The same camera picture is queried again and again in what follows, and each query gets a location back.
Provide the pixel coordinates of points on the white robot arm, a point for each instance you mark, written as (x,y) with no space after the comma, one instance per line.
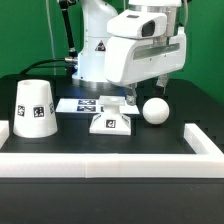
(96,14)

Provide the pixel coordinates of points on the white lamp base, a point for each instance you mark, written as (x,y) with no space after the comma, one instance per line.
(111,120)

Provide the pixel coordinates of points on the white marker sheet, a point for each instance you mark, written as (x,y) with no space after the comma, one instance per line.
(66,105)

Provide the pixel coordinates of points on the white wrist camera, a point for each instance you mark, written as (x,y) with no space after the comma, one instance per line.
(137,24)

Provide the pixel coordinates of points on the white lamp bulb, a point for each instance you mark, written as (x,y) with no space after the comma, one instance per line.
(156,111)

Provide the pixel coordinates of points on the white lamp shade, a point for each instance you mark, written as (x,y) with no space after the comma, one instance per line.
(34,110)

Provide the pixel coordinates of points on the white U-shaped fence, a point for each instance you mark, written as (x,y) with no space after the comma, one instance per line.
(207,161)

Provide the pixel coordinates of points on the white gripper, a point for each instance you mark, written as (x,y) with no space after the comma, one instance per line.
(129,61)

